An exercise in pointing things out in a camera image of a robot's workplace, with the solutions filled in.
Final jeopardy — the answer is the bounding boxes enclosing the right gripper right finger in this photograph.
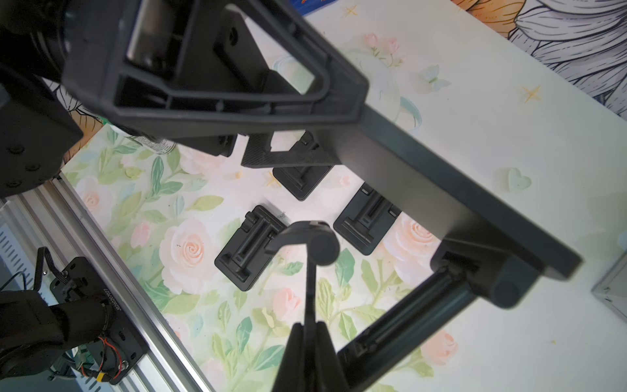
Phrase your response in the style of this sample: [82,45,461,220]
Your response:
[338,269,477,391]

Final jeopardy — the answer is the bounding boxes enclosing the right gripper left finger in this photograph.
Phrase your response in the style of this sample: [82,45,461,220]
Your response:
[265,221,350,391]

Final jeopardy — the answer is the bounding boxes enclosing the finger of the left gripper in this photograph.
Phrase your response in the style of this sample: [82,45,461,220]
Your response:
[176,132,341,168]
[62,1,368,140]

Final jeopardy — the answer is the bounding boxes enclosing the phone stand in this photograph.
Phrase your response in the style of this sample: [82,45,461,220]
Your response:
[215,205,286,292]
[333,183,402,256]
[272,132,333,201]
[315,108,582,309]

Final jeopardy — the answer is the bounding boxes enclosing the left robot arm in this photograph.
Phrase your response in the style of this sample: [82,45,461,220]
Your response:
[1,1,368,198]

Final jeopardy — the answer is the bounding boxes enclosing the blue white packet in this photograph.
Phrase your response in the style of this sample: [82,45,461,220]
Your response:
[288,0,336,16]

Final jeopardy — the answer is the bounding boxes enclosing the silver metal case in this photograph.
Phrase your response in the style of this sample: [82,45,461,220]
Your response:
[592,253,627,322]

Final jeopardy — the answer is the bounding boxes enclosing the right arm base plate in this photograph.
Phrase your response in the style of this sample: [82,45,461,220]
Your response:
[37,247,149,385]

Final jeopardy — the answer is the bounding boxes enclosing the aluminium front rail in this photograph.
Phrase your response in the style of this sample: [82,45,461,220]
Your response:
[1,176,210,391]

